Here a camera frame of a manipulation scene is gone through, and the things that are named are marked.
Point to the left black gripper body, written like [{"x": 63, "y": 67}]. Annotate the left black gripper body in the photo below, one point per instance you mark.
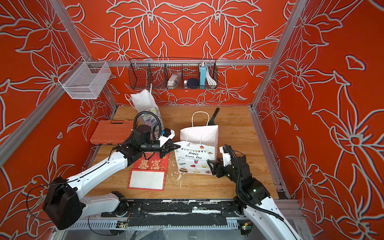
[{"x": 163, "y": 151}]

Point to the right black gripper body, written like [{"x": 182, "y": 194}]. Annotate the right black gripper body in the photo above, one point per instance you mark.
[{"x": 228, "y": 171}]

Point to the white happy day paper bag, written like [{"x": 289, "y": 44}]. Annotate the white happy day paper bag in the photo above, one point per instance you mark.
[{"x": 198, "y": 144}]

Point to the red RICH paper bag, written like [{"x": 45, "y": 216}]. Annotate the red RICH paper bag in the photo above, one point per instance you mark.
[{"x": 149, "y": 172}]

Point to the colourful patterned paper bag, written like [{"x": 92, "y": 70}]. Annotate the colourful patterned paper bag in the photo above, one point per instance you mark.
[{"x": 144, "y": 101}]

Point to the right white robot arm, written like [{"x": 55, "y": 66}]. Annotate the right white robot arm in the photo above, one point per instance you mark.
[{"x": 252, "y": 199}]

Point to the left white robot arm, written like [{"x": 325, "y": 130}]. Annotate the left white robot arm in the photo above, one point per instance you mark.
[{"x": 66, "y": 201}]

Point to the dark green wrench tool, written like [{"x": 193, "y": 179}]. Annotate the dark green wrench tool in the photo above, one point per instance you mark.
[{"x": 212, "y": 120}]

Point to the orange plastic tool case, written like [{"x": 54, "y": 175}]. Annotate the orange plastic tool case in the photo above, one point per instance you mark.
[{"x": 110, "y": 132}]

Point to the silver packet in basket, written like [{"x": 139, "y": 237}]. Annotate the silver packet in basket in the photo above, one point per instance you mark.
[{"x": 174, "y": 81}]

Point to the dark blue round object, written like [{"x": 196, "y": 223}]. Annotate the dark blue round object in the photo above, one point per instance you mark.
[{"x": 193, "y": 83}]

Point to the light blue box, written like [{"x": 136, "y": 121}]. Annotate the light blue box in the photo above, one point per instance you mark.
[{"x": 203, "y": 72}]

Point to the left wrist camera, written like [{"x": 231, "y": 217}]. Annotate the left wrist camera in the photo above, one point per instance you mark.
[{"x": 167, "y": 134}]

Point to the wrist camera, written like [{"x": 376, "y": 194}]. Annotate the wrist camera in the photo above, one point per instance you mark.
[
  {"x": 226, "y": 157},
  {"x": 167, "y": 134}
]

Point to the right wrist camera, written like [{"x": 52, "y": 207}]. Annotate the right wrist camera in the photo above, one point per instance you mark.
[{"x": 226, "y": 157}]

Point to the black wire wall basket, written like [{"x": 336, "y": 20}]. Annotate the black wire wall basket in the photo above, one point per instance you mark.
[{"x": 154, "y": 74}]

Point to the white slotted cable duct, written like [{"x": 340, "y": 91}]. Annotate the white slotted cable duct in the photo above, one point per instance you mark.
[{"x": 123, "y": 226}]

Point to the white wire mesh basket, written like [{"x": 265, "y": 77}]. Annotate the white wire mesh basket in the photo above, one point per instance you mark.
[{"x": 85, "y": 80}]

